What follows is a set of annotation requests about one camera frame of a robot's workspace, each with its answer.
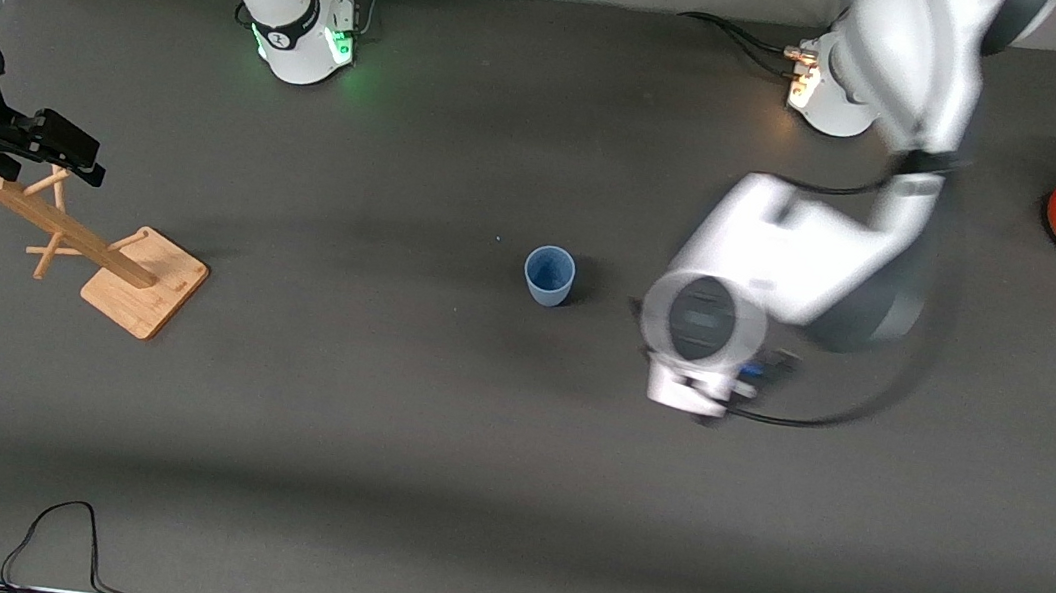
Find thin black looped cable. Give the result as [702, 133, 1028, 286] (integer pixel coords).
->
[0, 493, 160, 593]

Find wooden cup rack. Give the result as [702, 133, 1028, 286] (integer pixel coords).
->
[0, 158, 221, 348]

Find light blue plastic cup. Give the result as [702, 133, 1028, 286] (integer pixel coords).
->
[519, 242, 581, 312]

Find black left arm base cable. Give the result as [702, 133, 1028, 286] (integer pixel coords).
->
[671, 9, 816, 82]

